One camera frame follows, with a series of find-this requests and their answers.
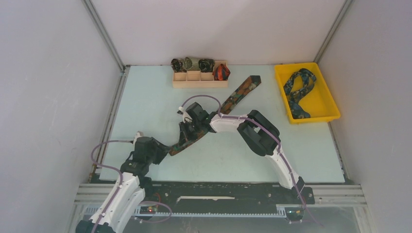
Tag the yellow plastic tray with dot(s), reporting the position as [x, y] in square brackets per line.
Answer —
[319, 103]

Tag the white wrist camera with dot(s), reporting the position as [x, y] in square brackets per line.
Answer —
[137, 135]
[181, 110]

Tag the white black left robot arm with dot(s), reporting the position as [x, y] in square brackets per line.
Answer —
[130, 189]

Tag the dark patterned rolled tie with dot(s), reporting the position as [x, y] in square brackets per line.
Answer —
[177, 65]

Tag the black green rolled tie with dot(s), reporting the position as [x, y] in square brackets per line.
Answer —
[206, 65]

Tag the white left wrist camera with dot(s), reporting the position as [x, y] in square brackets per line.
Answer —
[137, 135]

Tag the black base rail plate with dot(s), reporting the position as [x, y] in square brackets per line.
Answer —
[226, 198]

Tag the olive green rolled tie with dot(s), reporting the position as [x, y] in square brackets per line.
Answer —
[191, 64]

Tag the blue patterned tie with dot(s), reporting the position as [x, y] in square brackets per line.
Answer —
[308, 81]

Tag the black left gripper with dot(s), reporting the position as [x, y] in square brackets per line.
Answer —
[162, 149]

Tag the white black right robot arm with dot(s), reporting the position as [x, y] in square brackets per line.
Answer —
[260, 135]

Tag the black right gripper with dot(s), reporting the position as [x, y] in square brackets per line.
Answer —
[185, 135]

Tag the brown green patterned tie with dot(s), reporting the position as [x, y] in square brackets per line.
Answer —
[225, 108]

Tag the orange navy rolled tie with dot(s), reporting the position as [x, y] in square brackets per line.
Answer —
[221, 73]

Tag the wooden compartment box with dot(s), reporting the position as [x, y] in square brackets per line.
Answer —
[196, 79]

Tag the aluminium frame rail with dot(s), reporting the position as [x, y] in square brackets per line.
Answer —
[333, 195]

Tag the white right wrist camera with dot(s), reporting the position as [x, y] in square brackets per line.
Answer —
[181, 110]

